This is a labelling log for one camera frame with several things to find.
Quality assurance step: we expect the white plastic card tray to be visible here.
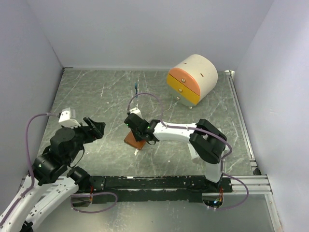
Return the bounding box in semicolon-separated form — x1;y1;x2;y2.
187;144;200;163

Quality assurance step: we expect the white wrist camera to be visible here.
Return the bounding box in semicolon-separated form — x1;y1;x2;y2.
58;107;81;129
127;107;142;119

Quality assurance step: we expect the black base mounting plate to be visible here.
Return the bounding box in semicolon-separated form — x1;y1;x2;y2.
72;174;232;204

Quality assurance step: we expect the cream mini drawer cabinet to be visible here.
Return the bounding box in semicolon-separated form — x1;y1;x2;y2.
167;54;218;107

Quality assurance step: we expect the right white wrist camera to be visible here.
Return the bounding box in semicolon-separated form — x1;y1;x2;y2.
127;107;142;119

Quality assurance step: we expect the blue mark on table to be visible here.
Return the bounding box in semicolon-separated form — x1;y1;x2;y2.
135;82;139;98

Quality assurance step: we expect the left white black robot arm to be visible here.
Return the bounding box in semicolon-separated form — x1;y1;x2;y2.
0;114;106;232

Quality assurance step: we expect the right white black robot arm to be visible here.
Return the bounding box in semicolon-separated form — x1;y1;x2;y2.
124;113;228;192

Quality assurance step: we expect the brown leather card holder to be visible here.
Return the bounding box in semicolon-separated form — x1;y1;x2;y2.
124;131;146;150

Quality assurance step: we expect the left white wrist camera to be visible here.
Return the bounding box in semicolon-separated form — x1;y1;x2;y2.
58;107;81;129

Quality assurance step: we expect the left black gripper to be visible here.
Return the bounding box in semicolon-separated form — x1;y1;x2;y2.
62;116;106;162

